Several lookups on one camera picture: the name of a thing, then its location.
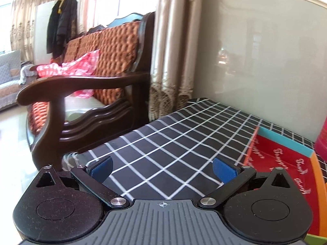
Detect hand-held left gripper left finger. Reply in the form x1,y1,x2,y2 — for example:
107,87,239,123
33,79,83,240
35,156,131,208

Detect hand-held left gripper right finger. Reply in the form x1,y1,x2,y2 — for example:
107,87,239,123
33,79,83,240
197,157,295,210

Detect colourful cardboard box red inside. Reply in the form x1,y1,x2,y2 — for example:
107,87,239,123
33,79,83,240
243,126,327,245

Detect black white checkered tablecloth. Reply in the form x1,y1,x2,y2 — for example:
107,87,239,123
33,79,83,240
63,97,327,202

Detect white seat pad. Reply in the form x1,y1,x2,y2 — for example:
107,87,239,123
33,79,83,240
64,92,108,122

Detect dark wooden sofa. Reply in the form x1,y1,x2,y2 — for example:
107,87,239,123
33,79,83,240
17,11,156,170

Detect red thermos flask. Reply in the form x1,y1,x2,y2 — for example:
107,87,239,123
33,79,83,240
314,121,327,159

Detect pink checkered cloth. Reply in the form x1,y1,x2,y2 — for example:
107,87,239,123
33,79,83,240
36,49,101,99

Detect orange beaded sofa mat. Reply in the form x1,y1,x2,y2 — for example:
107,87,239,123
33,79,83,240
27,20,141,136

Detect grey covered sofa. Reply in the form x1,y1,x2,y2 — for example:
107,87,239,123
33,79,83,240
0,50,35,112

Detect beige embroidered curtain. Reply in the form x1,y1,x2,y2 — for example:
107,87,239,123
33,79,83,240
148,0,204,122

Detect black jacket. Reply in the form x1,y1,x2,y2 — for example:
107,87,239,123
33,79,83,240
46,0,78,58

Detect sheer patterned curtain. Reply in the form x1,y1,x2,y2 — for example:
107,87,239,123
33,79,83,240
10,0,164,64

